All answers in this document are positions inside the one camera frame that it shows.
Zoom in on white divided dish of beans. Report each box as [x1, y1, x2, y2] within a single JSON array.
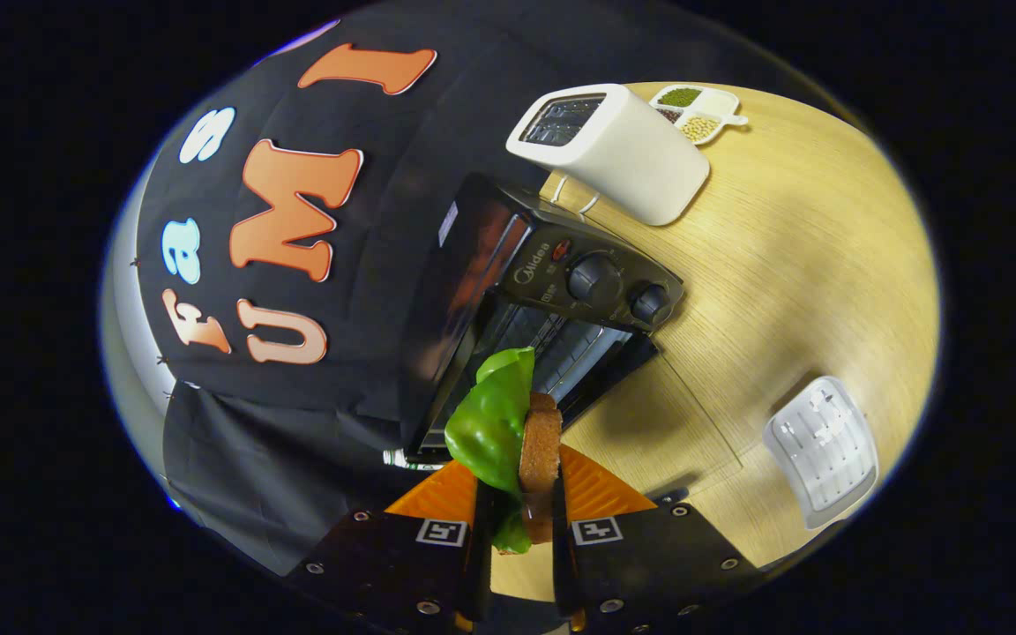
[[647, 84, 750, 147]]

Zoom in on black backdrop cloth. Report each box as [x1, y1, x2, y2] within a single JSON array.
[[133, 3, 738, 579]]

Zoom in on white ribbed plate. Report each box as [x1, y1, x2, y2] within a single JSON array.
[[762, 375, 880, 531]]

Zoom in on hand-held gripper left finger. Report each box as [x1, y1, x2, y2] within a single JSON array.
[[286, 459, 497, 635]]

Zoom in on toast and lettuce sandwich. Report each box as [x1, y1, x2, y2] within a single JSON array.
[[444, 347, 564, 557]]

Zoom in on black toaster oven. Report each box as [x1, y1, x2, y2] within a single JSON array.
[[385, 172, 687, 470]]

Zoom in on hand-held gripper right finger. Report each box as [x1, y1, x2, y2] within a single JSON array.
[[550, 444, 766, 635]]

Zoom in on white pop-up toaster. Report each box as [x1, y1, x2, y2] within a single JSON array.
[[505, 83, 713, 228]]

